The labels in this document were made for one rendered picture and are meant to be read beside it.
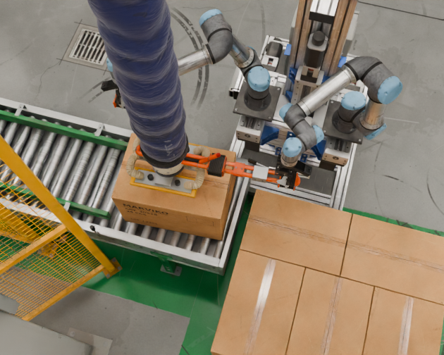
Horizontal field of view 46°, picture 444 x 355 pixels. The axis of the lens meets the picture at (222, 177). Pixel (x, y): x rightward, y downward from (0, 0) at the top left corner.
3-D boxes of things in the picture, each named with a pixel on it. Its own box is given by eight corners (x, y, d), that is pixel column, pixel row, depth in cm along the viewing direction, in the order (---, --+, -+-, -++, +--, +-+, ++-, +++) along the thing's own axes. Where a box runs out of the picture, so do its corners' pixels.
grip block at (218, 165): (206, 175, 257) (205, 170, 251) (211, 157, 261) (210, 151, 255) (223, 178, 256) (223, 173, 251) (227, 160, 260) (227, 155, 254)
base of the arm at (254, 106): (247, 84, 296) (248, 75, 287) (273, 91, 294) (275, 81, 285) (240, 107, 290) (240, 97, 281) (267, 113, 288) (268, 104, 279)
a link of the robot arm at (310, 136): (310, 115, 227) (290, 127, 225) (327, 134, 223) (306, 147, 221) (308, 123, 234) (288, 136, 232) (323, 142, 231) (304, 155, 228)
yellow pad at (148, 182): (130, 184, 266) (127, 181, 262) (135, 167, 270) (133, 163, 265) (194, 198, 263) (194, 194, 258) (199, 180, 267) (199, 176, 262)
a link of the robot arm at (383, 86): (367, 112, 275) (384, 56, 224) (386, 132, 270) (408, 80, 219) (349, 125, 274) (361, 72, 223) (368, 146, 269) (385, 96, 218)
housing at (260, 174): (251, 180, 255) (251, 177, 251) (254, 168, 258) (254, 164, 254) (266, 184, 254) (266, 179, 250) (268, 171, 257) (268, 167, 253)
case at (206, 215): (125, 221, 317) (111, 197, 281) (142, 162, 333) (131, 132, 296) (222, 241, 311) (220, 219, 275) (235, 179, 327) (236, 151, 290)
